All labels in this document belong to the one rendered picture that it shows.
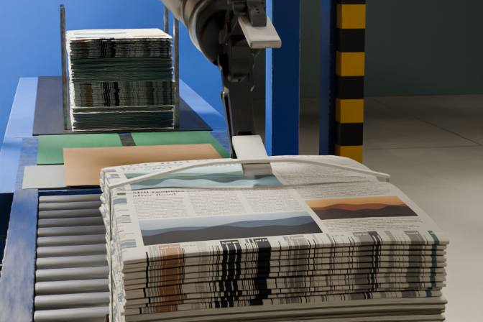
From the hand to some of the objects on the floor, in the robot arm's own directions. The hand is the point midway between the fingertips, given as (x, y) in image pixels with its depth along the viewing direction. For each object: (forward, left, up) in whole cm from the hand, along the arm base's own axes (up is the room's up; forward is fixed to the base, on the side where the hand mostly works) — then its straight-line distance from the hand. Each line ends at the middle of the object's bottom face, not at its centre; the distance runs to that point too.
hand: (259, 104), depth 103 cm
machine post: (-103, -76, -112) cm, 170 cm away
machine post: (-137, -126, -112) cm, 217 cm away
